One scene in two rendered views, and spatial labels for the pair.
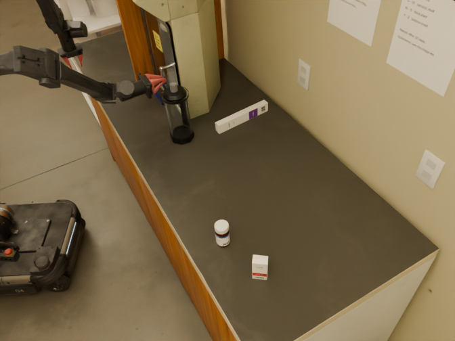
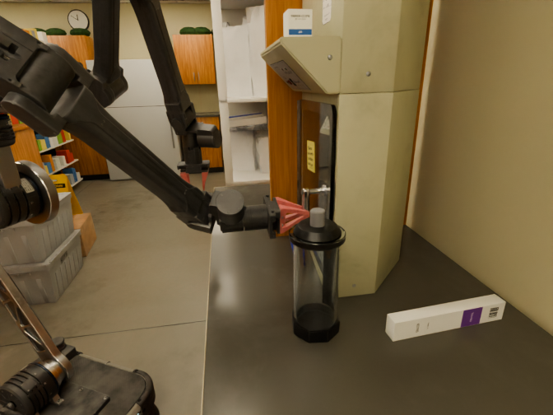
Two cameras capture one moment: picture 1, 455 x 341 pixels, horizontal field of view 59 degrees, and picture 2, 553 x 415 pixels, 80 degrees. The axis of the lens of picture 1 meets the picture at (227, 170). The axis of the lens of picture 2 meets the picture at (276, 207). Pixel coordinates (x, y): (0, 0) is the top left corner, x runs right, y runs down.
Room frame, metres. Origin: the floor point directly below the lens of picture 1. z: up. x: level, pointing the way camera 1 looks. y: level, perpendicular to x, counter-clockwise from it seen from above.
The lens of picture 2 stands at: (0.76, 0.08, 1.43)
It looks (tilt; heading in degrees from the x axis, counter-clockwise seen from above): 21 degrees down; 18
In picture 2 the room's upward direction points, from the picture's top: 2 degrees counter-clockwise
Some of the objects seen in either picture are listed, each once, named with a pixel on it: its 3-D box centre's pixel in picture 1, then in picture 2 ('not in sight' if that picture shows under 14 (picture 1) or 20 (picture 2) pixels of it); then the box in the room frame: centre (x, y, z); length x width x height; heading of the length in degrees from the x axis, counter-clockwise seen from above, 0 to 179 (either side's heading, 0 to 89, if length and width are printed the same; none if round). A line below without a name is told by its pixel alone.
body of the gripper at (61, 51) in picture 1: (68, 44); (192, 156); (1.70, 0.66, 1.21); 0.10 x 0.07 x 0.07; 116
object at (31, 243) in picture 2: not in sight; (30, 226); (2.33, 2.46, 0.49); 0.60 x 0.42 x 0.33; 26
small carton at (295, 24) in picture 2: not in sight; (297, 27); (1.52, 0.26, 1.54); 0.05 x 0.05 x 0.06; 27
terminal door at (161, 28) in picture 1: (162, 55); (313, 181); (1.58, 0.24, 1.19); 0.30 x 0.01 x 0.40; 26
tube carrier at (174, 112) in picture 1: (178, 115); (316, 279); (1.33, 0.18, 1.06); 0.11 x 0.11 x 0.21
